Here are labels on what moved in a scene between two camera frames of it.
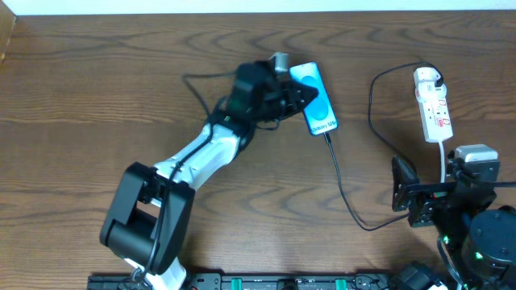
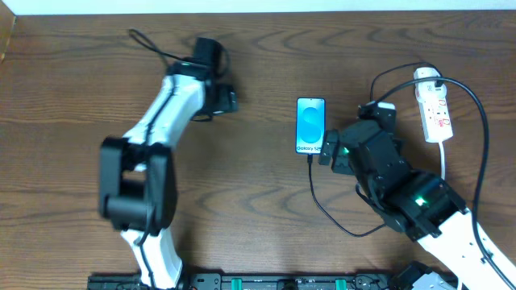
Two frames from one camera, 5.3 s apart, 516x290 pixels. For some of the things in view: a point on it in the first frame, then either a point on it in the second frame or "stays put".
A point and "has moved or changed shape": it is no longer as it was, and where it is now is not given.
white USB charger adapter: x=425 y=78 stays put
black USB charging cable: x=354 y=217 has moved or changed shape
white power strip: x=436 y=118 stays put
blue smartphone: x=319 y=113 → x=310 y=125
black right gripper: x=422 y=193 → x=340 y=149
